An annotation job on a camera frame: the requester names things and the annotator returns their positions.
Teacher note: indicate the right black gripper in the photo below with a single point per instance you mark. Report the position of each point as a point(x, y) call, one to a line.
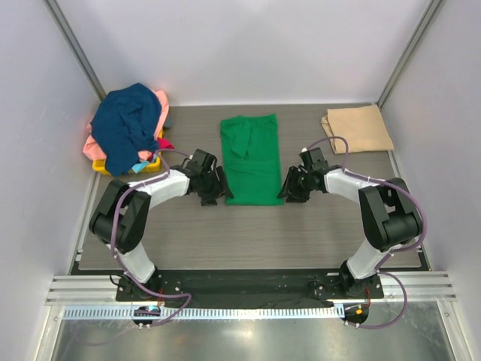
point(289, 186)

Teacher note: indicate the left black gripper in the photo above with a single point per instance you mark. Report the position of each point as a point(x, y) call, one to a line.
point(210, 198)

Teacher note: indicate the green t-shirt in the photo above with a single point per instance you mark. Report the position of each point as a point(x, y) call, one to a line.
point(251, 160)

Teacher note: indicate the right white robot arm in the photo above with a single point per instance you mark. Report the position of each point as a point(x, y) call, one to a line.
point(390, 218)

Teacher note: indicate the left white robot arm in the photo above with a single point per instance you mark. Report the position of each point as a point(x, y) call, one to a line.
point(120, 219)

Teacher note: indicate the magenta cloth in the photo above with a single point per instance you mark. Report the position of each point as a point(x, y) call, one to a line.
point(164, 145)

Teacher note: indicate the light blue cloth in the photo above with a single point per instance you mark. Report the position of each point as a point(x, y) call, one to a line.
point(140, 166)

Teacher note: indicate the folded beige t-shirt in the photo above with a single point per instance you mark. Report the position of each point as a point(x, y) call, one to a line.
point(362, 127)

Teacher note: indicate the navy blue t-shirt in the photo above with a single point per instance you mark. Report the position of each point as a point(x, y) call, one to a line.
point(124, 125)

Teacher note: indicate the yellow plastic bin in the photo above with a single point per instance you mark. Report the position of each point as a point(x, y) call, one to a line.
point(155, 165)

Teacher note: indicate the pink t-shirt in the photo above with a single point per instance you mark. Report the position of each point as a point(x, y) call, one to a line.
point(94, 152)

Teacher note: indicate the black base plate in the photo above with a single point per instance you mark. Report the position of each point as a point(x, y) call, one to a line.
point(262, 288)

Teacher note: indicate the slotted cable duct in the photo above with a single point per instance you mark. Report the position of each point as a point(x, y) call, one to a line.
point(150, 312)

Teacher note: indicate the aluminium frame rail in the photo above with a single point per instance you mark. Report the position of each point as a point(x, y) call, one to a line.
point(98, 290)

